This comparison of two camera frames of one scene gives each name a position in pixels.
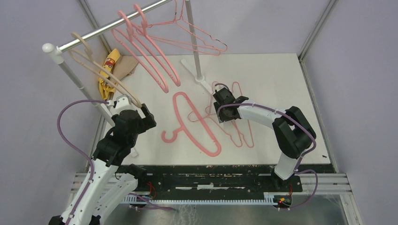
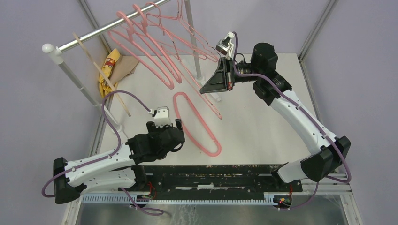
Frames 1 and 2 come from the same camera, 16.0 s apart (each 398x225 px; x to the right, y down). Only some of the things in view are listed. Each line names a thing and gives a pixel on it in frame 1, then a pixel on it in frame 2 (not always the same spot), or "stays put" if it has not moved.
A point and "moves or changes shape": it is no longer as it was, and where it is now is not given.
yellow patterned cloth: (106, 89) stays put
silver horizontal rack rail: (80, 39) stays put
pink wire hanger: (201, 118) -> (170, 32)
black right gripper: (222, 117) -> (223, 79)
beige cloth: (124, 67) stays put
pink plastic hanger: (155, 52) stays put
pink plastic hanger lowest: (183, 127) stays put
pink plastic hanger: (130, 37) moves or changes shape
